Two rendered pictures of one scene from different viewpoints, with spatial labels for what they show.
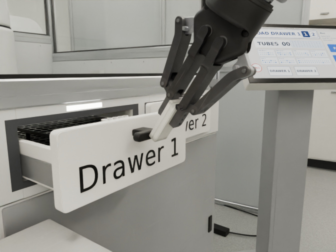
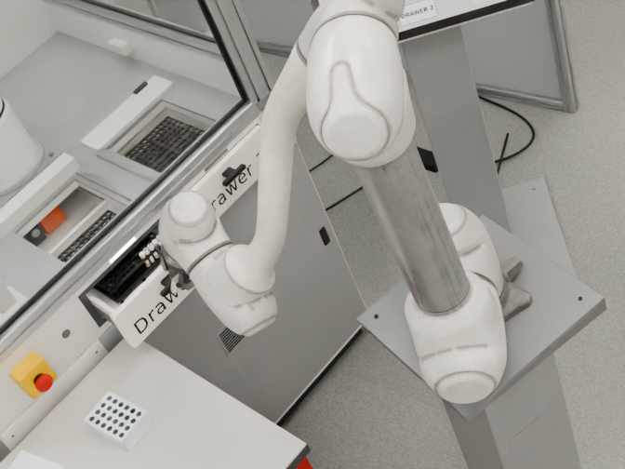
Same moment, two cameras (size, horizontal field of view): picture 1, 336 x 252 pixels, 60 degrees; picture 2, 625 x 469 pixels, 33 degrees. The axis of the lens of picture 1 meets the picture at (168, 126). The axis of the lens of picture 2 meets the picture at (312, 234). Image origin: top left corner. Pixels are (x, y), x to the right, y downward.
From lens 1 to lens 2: 2.00 m
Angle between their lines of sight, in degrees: 38
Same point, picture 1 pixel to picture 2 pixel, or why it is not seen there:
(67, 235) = (144, 348)
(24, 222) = (114, 338)
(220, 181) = not seen: hidden behind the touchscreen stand
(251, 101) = not seen: outside the picture
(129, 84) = (152, 204)
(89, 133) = (131, 305)
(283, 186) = (448, 143)
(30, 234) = (122, 350)
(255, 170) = (493, 27)
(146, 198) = not seen: hidden behind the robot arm
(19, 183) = (101, 321)
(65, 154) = (123, 324)
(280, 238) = (468, 204)
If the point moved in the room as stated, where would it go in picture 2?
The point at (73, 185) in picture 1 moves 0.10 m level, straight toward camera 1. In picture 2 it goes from (134, 333) to (139, 368)
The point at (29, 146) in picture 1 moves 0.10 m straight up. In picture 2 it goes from (99, 305) to (78, 277)
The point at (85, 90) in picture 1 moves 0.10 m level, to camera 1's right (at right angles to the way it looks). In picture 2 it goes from (118, 239) to (158, 233)
